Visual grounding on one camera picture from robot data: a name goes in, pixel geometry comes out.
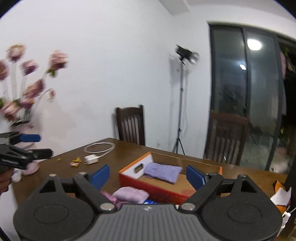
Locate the dark wooden chair centre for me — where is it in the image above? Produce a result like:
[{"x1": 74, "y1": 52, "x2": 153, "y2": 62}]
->
[{"x1": 204, "y1": 111, "x2": 249, "y2": 166}]

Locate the white plush on floor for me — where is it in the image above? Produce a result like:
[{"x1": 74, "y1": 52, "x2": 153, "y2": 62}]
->
[{"x1": 269, "y1": 158, "x2": 290, "y2": 174}]

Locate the light purple fluffy cloth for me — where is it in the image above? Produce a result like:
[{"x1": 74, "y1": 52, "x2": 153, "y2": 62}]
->
[{"x1": 112, "y1": 187, "x2": 149, "y2": 204}]

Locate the dark wooden chair left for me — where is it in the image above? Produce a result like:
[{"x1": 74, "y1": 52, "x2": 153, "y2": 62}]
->
[{"x1": 115, "y1": 105, "x2": 145, "y2": 146}]

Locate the lavender towel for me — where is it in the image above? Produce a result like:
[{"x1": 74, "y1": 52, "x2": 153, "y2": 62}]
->
[{"x1": 144, "y1": 162, "x2": 183, "y2": 184}]

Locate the blue tissue pack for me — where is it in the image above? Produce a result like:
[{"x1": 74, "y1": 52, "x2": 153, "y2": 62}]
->
[{"x1": 143, "y1": 199, "x2": 158, "y2": 205}]

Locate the purple satin scrunchie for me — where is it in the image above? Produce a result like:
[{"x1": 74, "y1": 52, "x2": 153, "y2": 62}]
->
[{"x1": 101, "y1": 191, "x2": 121, "y2": 209}]

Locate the dried pink rose bouquet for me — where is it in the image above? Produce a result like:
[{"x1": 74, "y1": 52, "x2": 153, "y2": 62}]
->
[{"x1": 0, "y1": 43, "x2": 69, "y2": 125}]

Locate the yellow crumbs pile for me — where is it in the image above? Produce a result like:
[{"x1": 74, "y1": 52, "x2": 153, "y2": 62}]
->
[{"x1": 70, "y1": 158, "x2": 82, "y2": 167}]

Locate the white charger with cable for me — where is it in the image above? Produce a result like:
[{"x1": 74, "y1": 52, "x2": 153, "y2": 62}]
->
[{"x1": 84, "y1": 142, "x2": 115, "y2": 165}]

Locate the pink ceramic vase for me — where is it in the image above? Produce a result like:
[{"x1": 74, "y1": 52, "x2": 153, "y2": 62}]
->
[{"x1": 11, "y1": 123, "x2": 39, "y2": 176}]

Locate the studio light on stand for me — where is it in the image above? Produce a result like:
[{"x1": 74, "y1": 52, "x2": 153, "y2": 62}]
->
[{"x1": 173, "y1": 45, "x2": 200, "y2": 155}]

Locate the person's left hand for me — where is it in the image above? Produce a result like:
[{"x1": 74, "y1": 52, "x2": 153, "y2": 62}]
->
[{"x1": 0, "y1": 168, "x2": 14, "y2": 194}]

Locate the dark wooden chair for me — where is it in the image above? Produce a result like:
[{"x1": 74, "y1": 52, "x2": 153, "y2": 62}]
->
[
  {"x1": 204, "y1": 111, "x2": 249, "y2": 166},
  {"x1": 115, "y1": 105, "x2": 145, "y2": 146}
]

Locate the red orange cardboard box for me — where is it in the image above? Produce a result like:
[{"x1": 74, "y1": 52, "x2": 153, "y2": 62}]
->
[{"x1": 118, "y1": 152, "x2": 223, "y2": 204}]

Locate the dark glass sliding door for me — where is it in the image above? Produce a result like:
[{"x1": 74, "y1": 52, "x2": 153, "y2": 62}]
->
[{"x1": 209, "y1": 24, "x2": 292, "y2": 171}]

